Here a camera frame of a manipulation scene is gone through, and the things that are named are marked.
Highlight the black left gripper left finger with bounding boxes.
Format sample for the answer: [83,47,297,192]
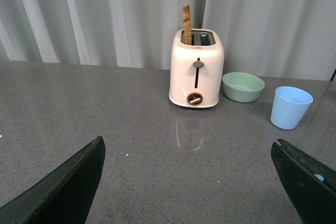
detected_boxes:
[1,136,106,223]

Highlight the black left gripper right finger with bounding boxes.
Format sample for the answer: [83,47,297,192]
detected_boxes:
[271,139,335,223]

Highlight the light blue cup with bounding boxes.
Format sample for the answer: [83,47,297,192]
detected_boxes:
[270,86,313,130]

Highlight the green bowl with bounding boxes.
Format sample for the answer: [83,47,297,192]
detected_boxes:
[222,72,265,103]

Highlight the white toaster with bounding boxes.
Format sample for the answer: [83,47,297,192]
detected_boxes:
[169,29,224,109]

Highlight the white curtain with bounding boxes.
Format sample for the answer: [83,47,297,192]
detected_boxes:
[1,0,335,80]

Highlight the slice of toast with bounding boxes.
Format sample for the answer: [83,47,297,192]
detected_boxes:
[182,5,192,45]

